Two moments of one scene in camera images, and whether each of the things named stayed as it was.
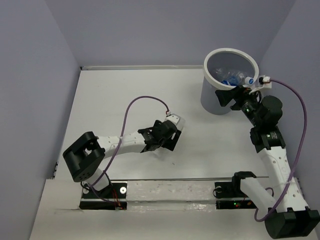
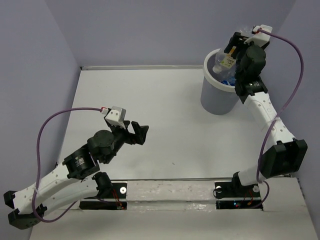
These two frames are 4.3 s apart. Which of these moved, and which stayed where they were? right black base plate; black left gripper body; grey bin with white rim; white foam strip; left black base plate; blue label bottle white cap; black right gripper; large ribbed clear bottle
Moved: black left gripper body; large ribbed clear bottle; blue label bottle white cap; black right gripper
Stayed: grey bin with white rim; right black base plate; left black base plate; white foam strip
